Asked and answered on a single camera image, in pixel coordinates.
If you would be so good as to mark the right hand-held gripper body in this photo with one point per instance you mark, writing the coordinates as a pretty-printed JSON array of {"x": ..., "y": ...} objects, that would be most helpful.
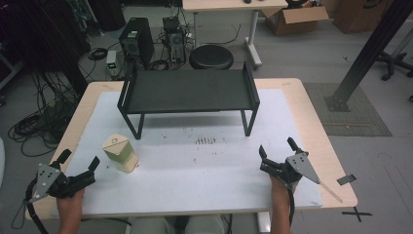
[{"x": 292, "y": 170}]

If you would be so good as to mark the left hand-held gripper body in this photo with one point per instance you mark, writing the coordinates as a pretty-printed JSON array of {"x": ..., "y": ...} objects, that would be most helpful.
[{"x": 55, "y": 183}]

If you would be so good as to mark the beige and green box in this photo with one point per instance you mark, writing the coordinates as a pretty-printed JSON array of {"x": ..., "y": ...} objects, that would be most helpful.
[{"x": 120, "y": 152}]

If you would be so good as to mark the person's left hand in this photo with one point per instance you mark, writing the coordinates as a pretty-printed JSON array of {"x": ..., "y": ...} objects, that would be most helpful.
[{"x": 70, "y": 204}]

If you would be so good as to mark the person's right hand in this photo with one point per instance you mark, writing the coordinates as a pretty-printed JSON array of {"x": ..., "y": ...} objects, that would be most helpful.
[{"x": 280, "y": 195}]

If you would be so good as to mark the thin pale rod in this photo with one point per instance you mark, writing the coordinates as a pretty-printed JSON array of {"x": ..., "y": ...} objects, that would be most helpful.
[{"x": 331, "y": 192}]

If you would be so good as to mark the black clip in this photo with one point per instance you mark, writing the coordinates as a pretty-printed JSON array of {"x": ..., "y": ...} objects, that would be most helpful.
[{"x": 346, "y": 179}]

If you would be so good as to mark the grey floor mat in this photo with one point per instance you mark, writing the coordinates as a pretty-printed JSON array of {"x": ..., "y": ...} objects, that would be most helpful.
[{"x": 350, "y": 113}]

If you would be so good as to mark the white table mat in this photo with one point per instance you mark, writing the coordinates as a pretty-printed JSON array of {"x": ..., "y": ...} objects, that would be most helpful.
[{"x": 201, "y": 175}]

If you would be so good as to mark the black metal shelf rack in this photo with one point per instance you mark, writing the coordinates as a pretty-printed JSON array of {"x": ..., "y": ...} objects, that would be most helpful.
[{"x": 188, "y": 89}]

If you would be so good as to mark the small white device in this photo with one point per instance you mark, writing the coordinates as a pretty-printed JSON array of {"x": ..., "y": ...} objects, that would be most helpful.
[{"x": 112, "y": 63}]

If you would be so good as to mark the black round stool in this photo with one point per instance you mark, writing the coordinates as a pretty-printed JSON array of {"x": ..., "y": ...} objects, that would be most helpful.
[{"x": 211, "y": 57}]

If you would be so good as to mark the black curtain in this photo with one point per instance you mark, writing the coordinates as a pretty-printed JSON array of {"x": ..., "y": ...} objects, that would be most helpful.
[{"x": 42, "y": 35}]

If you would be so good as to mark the open cardboard box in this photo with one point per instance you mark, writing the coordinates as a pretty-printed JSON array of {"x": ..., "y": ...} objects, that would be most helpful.
[{"x": 293, "y": 19}]

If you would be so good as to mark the black office chair base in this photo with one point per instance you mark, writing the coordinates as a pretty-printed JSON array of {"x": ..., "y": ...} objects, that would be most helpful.
[{"x": 394, "y": 65}]

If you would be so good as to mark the black computer tower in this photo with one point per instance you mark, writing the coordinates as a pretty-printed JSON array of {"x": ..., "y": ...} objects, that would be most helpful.
[{"x": 138, "y": 40}]

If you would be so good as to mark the open computer case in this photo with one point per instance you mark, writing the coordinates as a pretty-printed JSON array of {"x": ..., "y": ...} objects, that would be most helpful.
[{"x": 175, "y": 40}]

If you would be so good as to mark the closed cardboard box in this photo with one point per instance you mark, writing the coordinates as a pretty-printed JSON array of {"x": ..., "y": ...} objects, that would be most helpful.
[{"x": 360, "y": 16}]

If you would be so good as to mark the white-legged wooden desk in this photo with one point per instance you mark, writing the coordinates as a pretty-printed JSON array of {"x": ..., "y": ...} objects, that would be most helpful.
[{"x": 233, "y": 5}]

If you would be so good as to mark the black metal post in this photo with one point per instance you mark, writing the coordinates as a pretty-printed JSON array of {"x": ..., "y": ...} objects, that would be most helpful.
[{"x": 373, "y": 48}]

